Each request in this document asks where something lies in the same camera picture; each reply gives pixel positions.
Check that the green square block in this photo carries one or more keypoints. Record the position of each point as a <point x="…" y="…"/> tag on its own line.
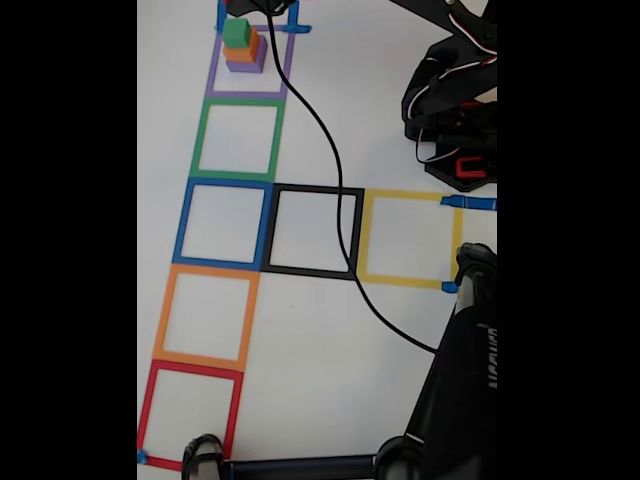
<point x="235" y="31"/>

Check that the orange square block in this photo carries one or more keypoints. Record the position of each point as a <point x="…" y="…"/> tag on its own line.
<point x="240" y="54"/>

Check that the blue tape strip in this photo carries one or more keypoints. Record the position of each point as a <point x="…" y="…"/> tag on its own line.
<point x="222" y="12"/>
<point x="449" y="287"/>
<point x="294" y="17"/>
<point x="142" y="456"/>
<point x="475" y="203"/>
<point x="302" y="29"/>

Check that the large purple square block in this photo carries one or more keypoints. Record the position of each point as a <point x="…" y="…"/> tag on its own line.
<point x="244" y="67"/>

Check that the black tripod stand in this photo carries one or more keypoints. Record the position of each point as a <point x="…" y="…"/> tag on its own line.
<point x="450" y="400"/>

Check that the purple square frame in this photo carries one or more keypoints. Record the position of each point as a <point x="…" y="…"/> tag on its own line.
<point x="247" y="94"/>

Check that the green square frame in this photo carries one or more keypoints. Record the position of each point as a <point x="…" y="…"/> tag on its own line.
<point x="232" y="175"/>

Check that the blue square frame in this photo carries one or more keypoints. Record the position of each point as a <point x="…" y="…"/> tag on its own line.
<point x="220" y="262"/>

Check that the black square frame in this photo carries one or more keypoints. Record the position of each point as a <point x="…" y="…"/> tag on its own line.
<point x="310" y="273"/>

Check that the yellow square frame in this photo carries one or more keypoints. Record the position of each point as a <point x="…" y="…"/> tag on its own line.
<point x="400" y="281"/>

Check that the orange square frame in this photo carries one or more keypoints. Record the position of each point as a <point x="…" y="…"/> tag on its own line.
<point x="200" y="361"/>

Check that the red square frame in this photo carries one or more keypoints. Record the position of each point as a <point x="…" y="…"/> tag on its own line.
<point x="192" y="369"/>

